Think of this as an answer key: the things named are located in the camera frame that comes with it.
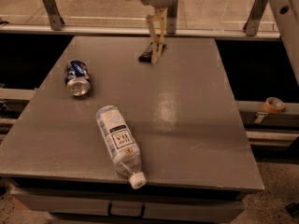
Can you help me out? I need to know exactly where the crushed blue soda can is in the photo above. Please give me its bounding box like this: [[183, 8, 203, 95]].
[[64, 60, 91, 97]]

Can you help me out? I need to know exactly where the horizontal metal rail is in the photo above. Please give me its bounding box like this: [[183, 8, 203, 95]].
[[0, 23, 280, 40]]

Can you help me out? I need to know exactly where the right metal rail bracket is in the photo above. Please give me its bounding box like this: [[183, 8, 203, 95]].
[[243, 0, 268, 36]]

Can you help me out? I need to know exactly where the middle metal rail bracket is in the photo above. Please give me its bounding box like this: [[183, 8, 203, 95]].
[[166, 0, 178, 35]]

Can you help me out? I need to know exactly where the black snack bar wrapper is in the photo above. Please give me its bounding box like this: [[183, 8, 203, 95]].
[[138, 43, 166, 63]]

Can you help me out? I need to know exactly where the left metal rail bracket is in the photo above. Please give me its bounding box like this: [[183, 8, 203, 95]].
[[42, 0, 64, 31]]

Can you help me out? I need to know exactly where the grey table drawer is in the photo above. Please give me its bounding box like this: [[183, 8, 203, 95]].
[[11, 188, 244, 224]]

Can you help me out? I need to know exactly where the black drawer handle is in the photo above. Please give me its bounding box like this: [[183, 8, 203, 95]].
[[107, 202, 145, 218]]

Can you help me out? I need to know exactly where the orange tape roll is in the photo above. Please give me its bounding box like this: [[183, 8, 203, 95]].
[[264, 97, 285, 113]]

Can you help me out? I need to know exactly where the clear plastic water bottle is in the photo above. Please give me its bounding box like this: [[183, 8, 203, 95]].
[[95, 105, 147, 189]]

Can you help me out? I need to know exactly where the metal rail bracket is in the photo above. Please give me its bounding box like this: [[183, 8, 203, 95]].
[[243, 0, 268, 36], [166, 0, 178, 35], [42, 0, 64, 31]]

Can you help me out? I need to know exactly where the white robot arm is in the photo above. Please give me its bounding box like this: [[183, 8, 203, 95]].
[[140, 0, 299, 83]]

